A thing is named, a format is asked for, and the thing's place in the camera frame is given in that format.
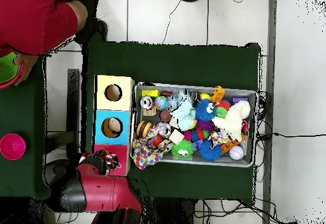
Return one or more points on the dark grey stand foot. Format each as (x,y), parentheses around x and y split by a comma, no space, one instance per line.
(57,166)

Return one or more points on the black flat panel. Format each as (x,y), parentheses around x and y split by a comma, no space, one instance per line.
(73,107)

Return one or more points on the cream waffle cloth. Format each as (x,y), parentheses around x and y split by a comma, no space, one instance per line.
(231,122)

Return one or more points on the small globe ball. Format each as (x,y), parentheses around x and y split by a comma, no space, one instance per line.
(161,102)

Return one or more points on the green spiky ball with eyes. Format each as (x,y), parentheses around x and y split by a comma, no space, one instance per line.
(182,149)

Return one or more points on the blue spiky rubber ball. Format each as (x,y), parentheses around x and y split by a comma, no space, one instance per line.
(210,151)
(203,110)

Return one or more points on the polka-dot fabric cloth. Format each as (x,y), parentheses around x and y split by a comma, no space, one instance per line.
(146,155)

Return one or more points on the person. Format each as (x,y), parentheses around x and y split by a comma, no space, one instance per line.
(33,23)

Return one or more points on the green plastic bowl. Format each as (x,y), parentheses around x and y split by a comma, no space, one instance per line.
(7,68)

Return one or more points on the white baseball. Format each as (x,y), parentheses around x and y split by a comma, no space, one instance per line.
(236,153)

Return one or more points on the pink plastic cup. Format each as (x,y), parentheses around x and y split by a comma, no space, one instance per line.
(12,146)

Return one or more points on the dark green table cloth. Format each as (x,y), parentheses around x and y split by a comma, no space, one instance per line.
(178,61)
(23,112)

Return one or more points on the orange tiger plush toy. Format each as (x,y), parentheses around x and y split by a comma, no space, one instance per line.
(112,160)

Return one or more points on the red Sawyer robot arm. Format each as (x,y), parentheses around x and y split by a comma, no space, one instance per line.
(107,191)

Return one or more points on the person's hand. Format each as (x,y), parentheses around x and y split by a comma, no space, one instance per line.
(26,65)

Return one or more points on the mint green waffle cloth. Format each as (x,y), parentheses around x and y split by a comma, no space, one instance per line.
(184,114)

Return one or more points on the wooden toy hamburger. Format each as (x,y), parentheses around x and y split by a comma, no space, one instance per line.
(144,129)

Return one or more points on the wooden box with three holes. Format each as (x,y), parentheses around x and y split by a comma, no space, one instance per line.
(99,122)

